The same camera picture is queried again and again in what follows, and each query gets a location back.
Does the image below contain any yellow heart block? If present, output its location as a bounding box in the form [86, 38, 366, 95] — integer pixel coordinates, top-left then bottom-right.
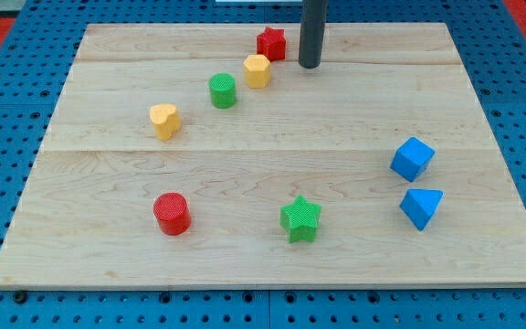
[150, 103, 182, 141]

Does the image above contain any red star block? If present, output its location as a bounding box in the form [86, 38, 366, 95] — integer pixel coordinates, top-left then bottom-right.
[256, 27, 287, 61]

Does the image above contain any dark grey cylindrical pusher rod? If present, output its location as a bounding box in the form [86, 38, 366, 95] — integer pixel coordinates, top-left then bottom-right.
[299, 0, 328, 69]

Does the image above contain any green cylinder block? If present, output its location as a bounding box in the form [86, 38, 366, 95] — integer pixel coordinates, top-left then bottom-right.
[208, 73, 237, 109]

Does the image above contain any yellow hexagon block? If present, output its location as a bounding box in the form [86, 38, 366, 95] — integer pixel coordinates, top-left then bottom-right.
[243, 54, 271, 89]

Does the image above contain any blue triangle block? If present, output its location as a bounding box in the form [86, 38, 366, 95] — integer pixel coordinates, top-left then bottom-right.
[400, 188, 444, 231]

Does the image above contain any red cylinder block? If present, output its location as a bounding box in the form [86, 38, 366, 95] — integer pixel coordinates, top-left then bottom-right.
[153, 192, 191, 236]

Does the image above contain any light wooden board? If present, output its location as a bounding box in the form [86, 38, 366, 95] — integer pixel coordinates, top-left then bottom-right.
[0, 23, 526, 291]

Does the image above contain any blue cube block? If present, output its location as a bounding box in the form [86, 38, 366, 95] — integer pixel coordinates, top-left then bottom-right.
[390, 136, 436, 182]

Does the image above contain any green star block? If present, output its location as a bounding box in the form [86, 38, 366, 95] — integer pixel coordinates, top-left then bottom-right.
[279, 196, 321, 243]

